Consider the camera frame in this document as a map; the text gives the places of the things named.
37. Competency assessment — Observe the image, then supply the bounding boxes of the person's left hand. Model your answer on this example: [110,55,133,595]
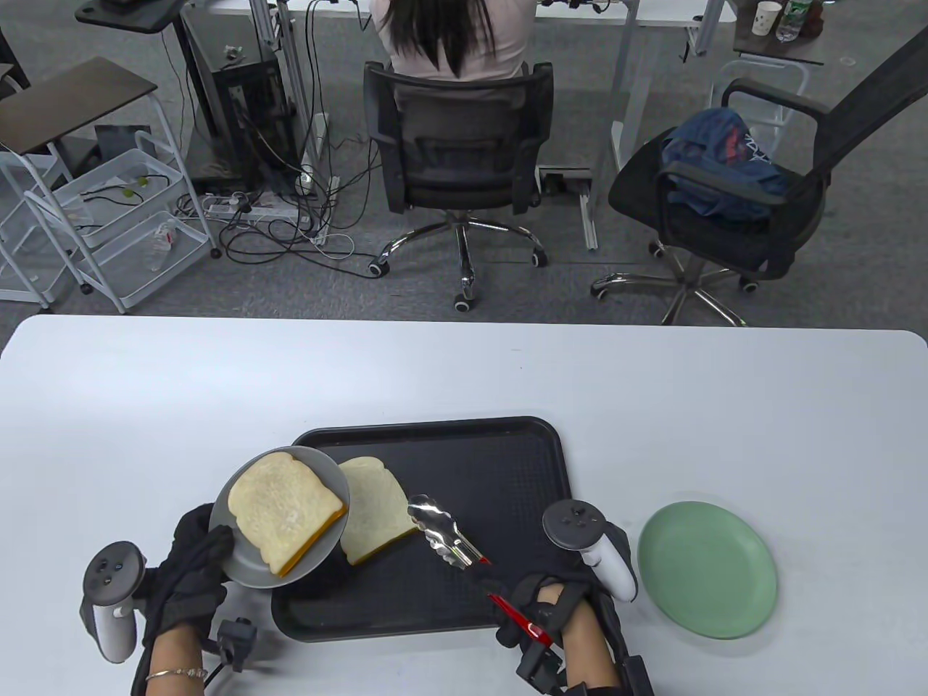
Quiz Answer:
[145,503,237,642]

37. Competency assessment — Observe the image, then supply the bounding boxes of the person's right hand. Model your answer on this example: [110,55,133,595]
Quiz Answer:
[471,567,621,651]

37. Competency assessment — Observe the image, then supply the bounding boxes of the grey plate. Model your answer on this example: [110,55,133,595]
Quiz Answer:
[208,445,352,589]

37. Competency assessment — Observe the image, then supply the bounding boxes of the metal tongs with red handles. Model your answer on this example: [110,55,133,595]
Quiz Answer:
[407,494,563,647]

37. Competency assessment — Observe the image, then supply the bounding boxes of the person's left forearm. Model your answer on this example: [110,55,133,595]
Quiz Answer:
[129,625,212,696]

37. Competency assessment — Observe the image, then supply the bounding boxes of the person's right forearm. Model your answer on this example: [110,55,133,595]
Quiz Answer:
[562,616,624,691]

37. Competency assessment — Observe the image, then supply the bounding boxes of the white bread slice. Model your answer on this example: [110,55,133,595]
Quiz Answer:
[228,451,348,579]
[337,457,421,567]

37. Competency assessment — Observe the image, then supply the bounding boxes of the grey white right wrist controller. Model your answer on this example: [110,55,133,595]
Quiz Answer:
[542,500,639,603]

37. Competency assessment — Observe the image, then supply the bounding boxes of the grey white wrist controller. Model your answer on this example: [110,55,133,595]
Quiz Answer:
[542,500,639,603]
[79,541,149,665]

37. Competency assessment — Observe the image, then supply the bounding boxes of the grey white left wrist controller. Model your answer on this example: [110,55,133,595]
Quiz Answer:
[79,541,149,665]

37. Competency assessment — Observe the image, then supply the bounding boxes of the black plastic tray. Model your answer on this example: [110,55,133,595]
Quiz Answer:
[270,416,585,644]

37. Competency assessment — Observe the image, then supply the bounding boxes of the green plate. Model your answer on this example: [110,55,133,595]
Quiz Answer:
[637,500,779,641]

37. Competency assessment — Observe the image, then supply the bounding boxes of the clear plastic bottle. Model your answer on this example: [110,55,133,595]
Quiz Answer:
[148,220,179,273]

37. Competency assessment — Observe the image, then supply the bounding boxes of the white power strip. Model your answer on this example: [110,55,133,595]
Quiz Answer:
[202,198,314,220]

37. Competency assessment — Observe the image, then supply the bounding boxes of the black computer tower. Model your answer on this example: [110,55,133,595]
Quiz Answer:
[206,61,302,191]

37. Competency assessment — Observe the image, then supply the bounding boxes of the black mesh office chair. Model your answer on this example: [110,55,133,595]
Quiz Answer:
[362,60,556,313]

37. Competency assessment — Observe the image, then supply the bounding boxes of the dark brown side table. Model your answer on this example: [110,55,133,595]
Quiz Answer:
[0,57,159,157]

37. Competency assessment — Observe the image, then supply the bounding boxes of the blue bag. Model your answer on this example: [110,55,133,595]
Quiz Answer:
[660,108,792,219]

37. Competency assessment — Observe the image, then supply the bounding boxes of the black office chair with armrests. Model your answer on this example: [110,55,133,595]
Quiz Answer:
[590,22,928,328]

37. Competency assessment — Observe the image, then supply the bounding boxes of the dark brown small table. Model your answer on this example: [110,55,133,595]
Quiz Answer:
[732,22,828,67]

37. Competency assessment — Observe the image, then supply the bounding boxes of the white paper cup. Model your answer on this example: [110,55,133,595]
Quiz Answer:
[750,0,784,38]

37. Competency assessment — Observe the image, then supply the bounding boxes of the clear bottle with green label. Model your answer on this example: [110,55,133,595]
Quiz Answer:
[775,0,810,43]

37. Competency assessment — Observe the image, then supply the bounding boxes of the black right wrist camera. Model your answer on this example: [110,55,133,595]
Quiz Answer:
[515,638,571,696]

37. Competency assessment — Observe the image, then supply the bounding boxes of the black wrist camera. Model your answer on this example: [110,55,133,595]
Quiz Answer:
[213,617,259,673]
[515,638,571,696]

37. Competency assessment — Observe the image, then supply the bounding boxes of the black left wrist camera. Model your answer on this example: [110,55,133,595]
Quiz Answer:
[213,617,259,673]

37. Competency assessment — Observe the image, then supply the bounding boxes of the tangle of black cables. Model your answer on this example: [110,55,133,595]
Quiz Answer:
[171,109,379,281]

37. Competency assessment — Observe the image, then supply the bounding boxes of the white rolling wire cart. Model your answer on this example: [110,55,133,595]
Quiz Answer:
[0,129,223,315]

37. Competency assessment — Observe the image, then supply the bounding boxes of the white frame desk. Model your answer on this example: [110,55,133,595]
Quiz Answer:
[181,0,737,252]

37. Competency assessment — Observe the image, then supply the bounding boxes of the white wire stool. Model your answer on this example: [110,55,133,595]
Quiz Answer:
[706,58,810,133]

